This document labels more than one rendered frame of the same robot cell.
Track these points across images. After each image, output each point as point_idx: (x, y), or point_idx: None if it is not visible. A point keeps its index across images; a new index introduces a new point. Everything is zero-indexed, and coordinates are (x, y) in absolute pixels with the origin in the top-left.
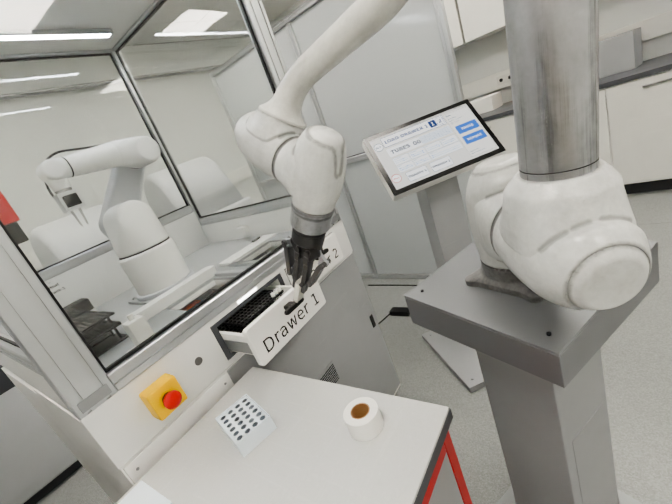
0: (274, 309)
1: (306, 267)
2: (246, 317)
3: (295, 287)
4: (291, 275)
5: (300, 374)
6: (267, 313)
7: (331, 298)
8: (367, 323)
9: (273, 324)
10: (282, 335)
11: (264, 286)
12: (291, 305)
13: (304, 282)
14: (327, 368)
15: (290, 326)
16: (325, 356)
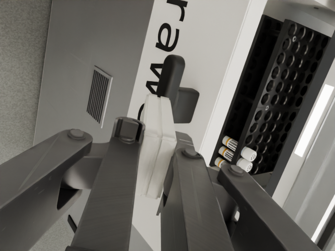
0: (222, 61)
1: (88, 236)
2: (286, 55)
3: (167, 123)
4: (214, 170)
5: (134, 70)
6: (239, 27)
7: (134, 227)
8: (77, 216)
9: (203, 21)
10: (166, 23)
11: (278, 171)
12: (171, 96)
13: (112, 145)
14: (103, 110)
15: (157, 64)
16: (111, 125)
